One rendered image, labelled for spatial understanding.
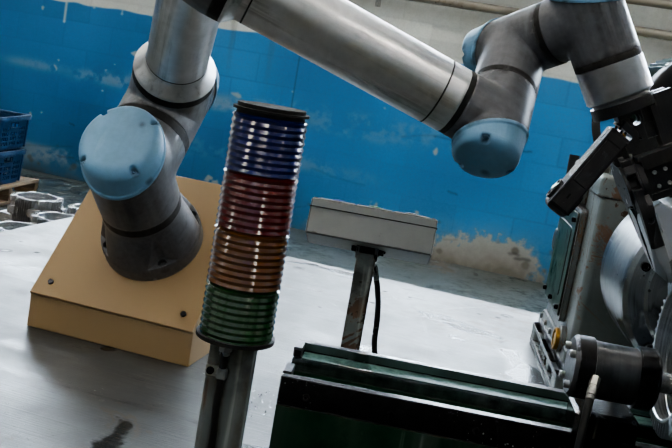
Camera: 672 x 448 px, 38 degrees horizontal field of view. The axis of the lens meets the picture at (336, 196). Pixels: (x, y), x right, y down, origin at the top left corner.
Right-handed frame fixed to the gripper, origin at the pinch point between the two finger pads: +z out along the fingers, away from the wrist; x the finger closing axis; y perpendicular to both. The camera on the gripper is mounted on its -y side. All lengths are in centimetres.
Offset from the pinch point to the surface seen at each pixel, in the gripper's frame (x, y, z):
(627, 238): 23.4, 1.1, 0.4
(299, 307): 64, -54, 2
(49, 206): 240, -166, -32
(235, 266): -39, -36, -22
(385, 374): -2.9, -33.1, 0.4
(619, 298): 17.4, -3.2, 6.3
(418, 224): 15.9, -24.8, -12.0
